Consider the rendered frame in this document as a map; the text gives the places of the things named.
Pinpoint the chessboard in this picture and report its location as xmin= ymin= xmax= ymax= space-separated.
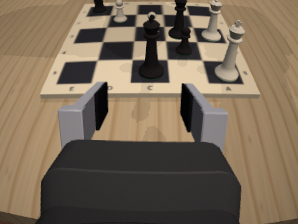
xmin=40 ymin=2 xmax=260 ymax=99

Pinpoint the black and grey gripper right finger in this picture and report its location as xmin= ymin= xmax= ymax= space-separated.
xmin=180 ymin=83 xmax=228 ymax=153

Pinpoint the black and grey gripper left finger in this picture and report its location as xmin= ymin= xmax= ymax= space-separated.
xmin=58 ymin=82 xmax=108 ymax=149

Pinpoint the white chess king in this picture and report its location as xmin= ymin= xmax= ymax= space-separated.
xmin=214 ymin=20 xmax=245 ymax=82

